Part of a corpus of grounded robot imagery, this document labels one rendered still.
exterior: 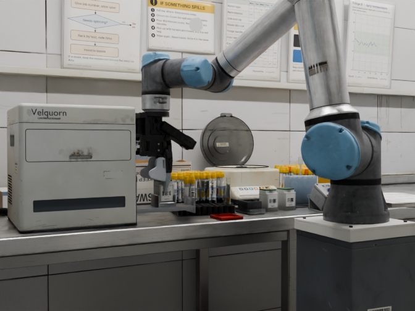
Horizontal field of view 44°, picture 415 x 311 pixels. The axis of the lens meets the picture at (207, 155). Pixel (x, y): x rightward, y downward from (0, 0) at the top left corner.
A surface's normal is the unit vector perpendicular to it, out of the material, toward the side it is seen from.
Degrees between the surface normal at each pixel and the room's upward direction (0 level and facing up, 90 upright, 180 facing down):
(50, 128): 90
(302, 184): 90
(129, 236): 90
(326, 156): 97
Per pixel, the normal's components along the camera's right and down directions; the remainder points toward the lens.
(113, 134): 0.45, 0.02
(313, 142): -0.51, 0.15
